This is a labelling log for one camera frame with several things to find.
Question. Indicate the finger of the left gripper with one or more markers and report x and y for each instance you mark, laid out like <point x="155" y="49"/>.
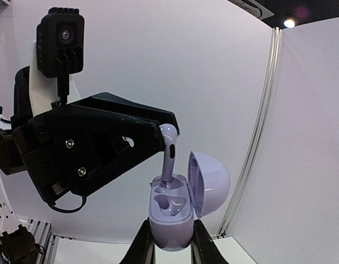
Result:
<point x="112" y="115"/>

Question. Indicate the aluminium front rail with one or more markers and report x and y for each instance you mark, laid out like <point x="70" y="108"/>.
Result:
<point x="44" y="236"/>

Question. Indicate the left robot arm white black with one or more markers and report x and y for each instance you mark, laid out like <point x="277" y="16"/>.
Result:
<point x="10" y="161"/>

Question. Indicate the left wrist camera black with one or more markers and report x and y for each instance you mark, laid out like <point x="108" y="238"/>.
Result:
<point x="60" y="42"/>

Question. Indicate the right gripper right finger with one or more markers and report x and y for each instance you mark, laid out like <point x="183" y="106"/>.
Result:
<point x="203" y="249"/>

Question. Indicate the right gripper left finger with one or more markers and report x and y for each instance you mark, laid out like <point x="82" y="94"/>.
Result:
<point x="141" y="250"/>

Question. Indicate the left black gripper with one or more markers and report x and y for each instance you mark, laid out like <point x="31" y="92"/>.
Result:
<point x="69" y="149"/>

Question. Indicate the left aluminium frame post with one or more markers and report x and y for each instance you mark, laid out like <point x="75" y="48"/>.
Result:
<point x="257" y="133"/>

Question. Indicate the purple earbud charging case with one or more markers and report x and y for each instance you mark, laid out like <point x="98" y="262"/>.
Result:
<point x="173" y="206"/>

